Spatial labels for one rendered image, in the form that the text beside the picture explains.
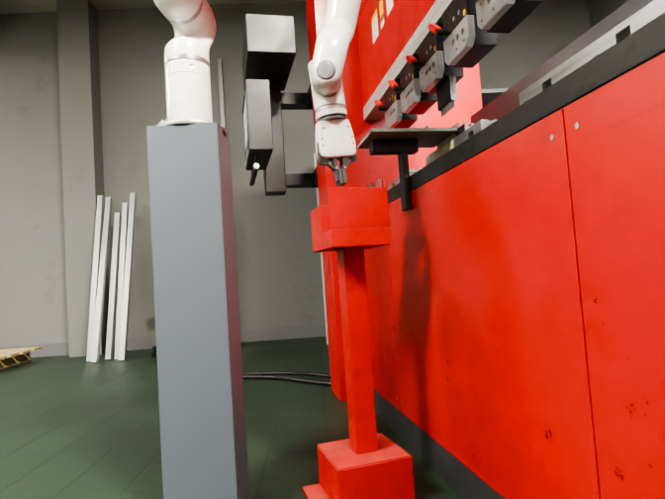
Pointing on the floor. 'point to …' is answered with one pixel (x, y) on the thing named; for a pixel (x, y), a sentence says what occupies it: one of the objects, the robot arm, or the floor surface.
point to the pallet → (15, 355)
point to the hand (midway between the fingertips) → (340, 177)
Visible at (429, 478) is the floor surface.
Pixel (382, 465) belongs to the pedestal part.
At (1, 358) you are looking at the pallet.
